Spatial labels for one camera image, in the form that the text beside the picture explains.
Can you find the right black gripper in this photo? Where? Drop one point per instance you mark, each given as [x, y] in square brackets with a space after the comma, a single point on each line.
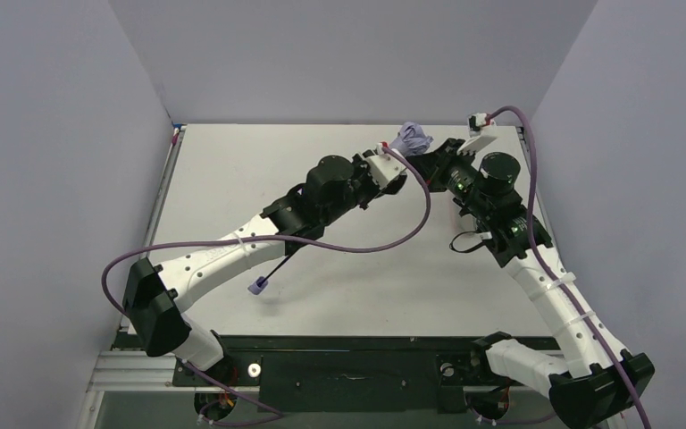
[438, 158]

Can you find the lilac umbrella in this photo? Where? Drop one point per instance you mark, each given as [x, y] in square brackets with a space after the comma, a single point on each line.
[411, 139]

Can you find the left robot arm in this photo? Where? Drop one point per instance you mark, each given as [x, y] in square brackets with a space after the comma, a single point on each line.
[157, 296]

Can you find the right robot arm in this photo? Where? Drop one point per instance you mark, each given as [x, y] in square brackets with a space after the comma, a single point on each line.
[597, 379]

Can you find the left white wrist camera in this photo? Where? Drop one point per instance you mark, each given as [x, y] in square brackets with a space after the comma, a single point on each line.
[383, 166]

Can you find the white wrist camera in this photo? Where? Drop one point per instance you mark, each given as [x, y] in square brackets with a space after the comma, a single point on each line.
[482, 132]
[383, 166]

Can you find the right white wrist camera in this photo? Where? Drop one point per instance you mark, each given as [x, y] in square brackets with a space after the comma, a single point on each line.
[482, 132]

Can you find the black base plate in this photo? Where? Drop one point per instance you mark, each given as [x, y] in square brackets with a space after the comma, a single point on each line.
[456, 390]

